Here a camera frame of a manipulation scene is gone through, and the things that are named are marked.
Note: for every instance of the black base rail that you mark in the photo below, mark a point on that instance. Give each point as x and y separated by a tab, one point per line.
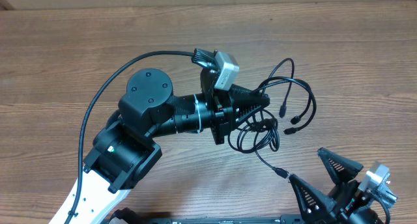
127	215

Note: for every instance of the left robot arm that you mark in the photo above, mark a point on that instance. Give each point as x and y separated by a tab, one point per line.
124	151

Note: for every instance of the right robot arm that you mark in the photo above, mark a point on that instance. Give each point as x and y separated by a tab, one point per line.
345	203

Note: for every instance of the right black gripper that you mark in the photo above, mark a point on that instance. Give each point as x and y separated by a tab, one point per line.
346	199

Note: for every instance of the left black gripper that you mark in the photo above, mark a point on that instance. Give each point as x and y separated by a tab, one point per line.
225	108

